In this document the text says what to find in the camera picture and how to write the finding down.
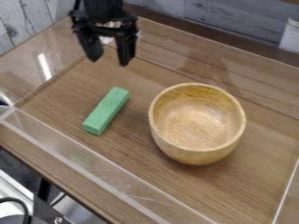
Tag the white cylinder container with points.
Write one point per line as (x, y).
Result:
(290, 38)

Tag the clear acrylic corner bracket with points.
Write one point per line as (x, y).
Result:
(105, 38)

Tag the green rectangular block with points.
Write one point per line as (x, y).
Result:
(105, 112)

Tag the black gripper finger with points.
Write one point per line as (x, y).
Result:
(90, 43)
(126, 46)

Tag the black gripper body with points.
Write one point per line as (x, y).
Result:
(102, 13)

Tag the clear acrylic tray wall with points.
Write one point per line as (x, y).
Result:
(116, 172)

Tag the light wooden bowl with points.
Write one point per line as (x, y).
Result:
(197, 122)

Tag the black metal table leg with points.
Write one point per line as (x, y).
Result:
(45, 190)

